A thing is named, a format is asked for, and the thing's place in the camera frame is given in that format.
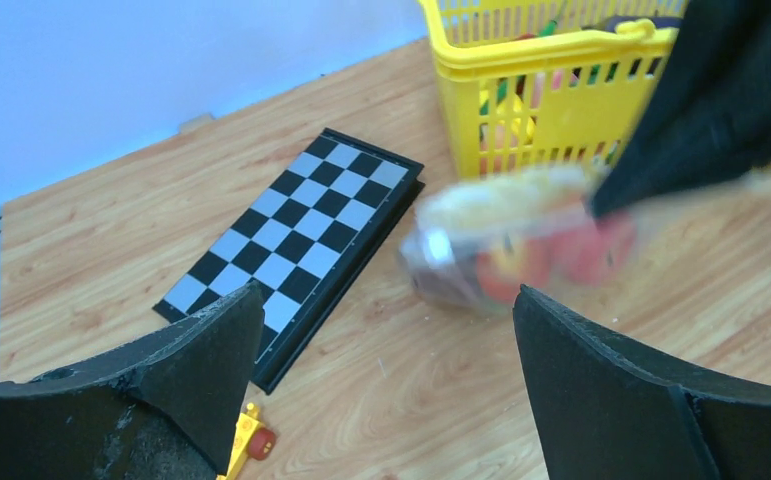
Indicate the black grey chessboard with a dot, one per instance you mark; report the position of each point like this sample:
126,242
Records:
305,240

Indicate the clear polka dot zip bag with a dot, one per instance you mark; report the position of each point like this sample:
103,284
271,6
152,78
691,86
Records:
452,226

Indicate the yellow toy car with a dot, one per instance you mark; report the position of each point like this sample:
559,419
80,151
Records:
253,440

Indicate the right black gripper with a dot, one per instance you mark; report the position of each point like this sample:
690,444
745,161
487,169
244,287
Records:
708,120

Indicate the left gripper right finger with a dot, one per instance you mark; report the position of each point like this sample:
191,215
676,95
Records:
607,406

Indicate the yellow plastic basket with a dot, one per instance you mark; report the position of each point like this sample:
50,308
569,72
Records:
524,83

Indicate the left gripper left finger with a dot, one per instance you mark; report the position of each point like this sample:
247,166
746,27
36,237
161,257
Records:
163,406

